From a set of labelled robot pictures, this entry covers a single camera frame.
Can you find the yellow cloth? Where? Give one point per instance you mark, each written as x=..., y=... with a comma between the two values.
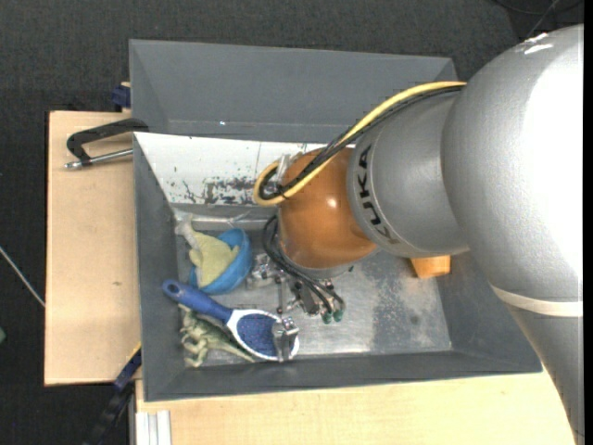
x=214, y=260

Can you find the pale cardboard board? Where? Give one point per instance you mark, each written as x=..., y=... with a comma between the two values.
x=92, y=258

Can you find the grey metal bin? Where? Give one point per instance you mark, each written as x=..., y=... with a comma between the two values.
x=407, y=322

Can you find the blue plastic bowl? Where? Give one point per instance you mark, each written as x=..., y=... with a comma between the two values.
x=236, y=271

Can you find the orange wood block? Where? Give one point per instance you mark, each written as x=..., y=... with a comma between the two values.
x=431, y=267

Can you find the green toy dinosaur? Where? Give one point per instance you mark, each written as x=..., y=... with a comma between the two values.
x=204, y=339

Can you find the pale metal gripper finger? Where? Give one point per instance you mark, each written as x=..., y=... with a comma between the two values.
x=261, y=271
x=286, y=341

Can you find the blue and white brush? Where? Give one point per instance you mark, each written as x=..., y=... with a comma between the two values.
x=252, y=332

